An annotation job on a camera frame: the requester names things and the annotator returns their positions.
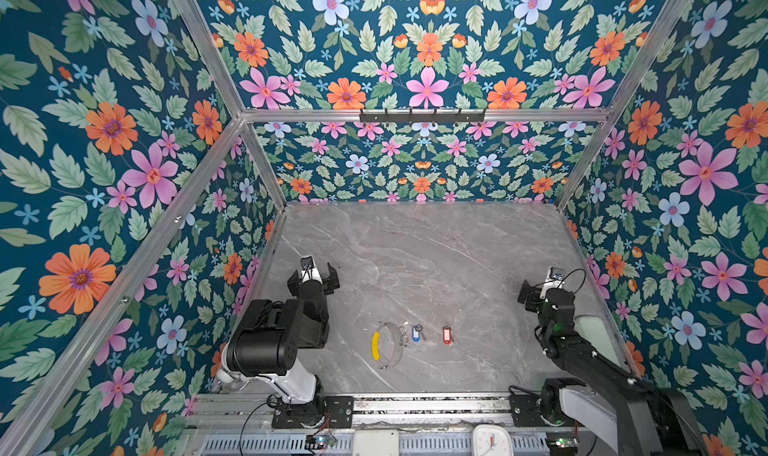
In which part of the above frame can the red capped key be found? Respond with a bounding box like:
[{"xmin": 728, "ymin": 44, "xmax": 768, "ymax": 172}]
[{"xmin": 442, "ymin": 325, "xmax": 453, "ymax": 345}]

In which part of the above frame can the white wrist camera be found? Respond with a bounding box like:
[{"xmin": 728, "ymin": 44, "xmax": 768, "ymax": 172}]
[
  {"xmin": 539, "ymin": 266, "xmax": 566, "ymax": 301},
  {"xmin": 300, "ymin": 256, "xmax": 315, "ymax": 281}
]

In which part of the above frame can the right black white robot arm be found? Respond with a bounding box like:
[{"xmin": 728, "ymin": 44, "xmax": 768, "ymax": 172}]
[{"xmin": 518, "ymin": 281, "xmax": 708, "ymax": 455}]

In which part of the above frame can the white square device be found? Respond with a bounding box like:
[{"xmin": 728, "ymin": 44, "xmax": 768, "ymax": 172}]
[{"xmin": 351, "ymin": 429, "xmax": 400, "ymax": 456}]

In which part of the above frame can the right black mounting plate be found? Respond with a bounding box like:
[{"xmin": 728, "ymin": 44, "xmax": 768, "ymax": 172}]
[{"xmin": 508, "ymin": 392, "xmax": 548, "ymax": 427}]

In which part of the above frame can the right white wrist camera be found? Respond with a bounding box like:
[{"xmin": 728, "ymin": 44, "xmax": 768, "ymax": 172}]
[{"xmin": 539, "ymin": 266, "xmax": 566, "ymax": 301}]

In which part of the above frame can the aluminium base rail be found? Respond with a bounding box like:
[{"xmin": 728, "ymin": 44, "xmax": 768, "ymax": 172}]
[{"xmin": 182, "ymin": 389, "xmax": 587, "ymax": 437}]

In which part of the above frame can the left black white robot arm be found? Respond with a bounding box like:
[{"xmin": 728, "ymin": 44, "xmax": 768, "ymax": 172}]
[{"xmin": 215, "ymin": 256, "xmax": 340, "ymax": 428}]

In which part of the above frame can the pale green sponge block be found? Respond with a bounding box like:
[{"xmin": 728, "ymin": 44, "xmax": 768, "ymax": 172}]
[{"xmin": 575, "ymin": 315, "xmax": 623, "ymax": 365}]

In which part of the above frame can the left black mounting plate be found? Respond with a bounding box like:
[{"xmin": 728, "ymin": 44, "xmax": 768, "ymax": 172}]
[{"xmin": 271, "ymin": 396, "xmax": 354, "ymax": 430}]

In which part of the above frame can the black hook rail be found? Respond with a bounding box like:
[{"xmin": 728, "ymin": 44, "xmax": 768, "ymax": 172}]
[{"xmin": 358, "ymin": 108, "xmax": 486, "ymax": 125}]

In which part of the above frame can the left small circuit board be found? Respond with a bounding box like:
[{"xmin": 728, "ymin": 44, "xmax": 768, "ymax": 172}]
[{"xmin": 304, "ymin": 435, "xmax": 338, "ymax": 452}]

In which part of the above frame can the small circuit board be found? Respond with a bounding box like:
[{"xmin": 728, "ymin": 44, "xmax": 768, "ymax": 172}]
[
  {"xmin": 546, "ymin": 436, "xmax": 580, "ymax": 456},
  {"xmin": 304, "ymin": 435, "xmax": 338, "ymax": 452}
]

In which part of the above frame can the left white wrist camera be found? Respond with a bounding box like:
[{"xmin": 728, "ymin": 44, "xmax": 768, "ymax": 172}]
[{"xmin": 300, "ymin": 256, "xmax": 315, "ymax": 281}]

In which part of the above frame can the black mounting plate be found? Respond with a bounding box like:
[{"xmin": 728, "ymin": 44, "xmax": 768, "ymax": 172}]
[
  {"xmin": 271, "ymin": 396, "xmax": 354, "ymax": 430},
  {"xmin": 508, "ymin": 392, "xmax": 548, "ymax": 427}
]

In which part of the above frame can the grey yellow keyring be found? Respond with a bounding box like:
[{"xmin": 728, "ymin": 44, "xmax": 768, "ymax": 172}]
[{"xmin": 371, "ymin": 321, "xmax": 408, "ymax": 370}]

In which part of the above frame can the blue capped key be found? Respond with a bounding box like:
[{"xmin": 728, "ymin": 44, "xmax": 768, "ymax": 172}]
[{"xmin": 411, "ymin": 324, "xmax": 425, "ymax": 343}]

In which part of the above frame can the right small circuit board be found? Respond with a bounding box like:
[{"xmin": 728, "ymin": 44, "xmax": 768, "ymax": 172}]
[{"xmin": 546, "ymin": 436, "xmax": 580, "ymax": 456}]

